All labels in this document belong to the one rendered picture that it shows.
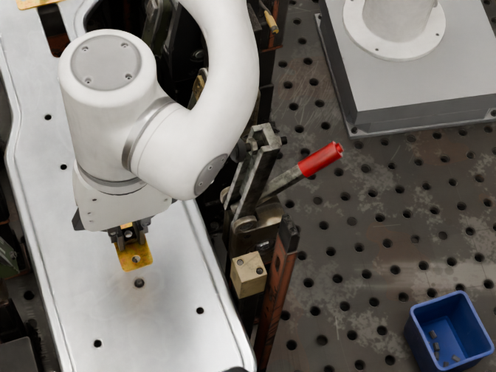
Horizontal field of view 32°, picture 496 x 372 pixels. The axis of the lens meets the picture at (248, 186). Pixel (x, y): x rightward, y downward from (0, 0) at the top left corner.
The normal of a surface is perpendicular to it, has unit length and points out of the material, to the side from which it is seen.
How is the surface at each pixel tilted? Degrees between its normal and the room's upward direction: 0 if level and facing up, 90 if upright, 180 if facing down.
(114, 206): 91
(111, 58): 0
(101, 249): 0
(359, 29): 1
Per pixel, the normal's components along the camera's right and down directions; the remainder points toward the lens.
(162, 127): -0.04, -0.36
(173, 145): -0.27, -0.13
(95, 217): 0.22, 0.86
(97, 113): -0.11, 0.86
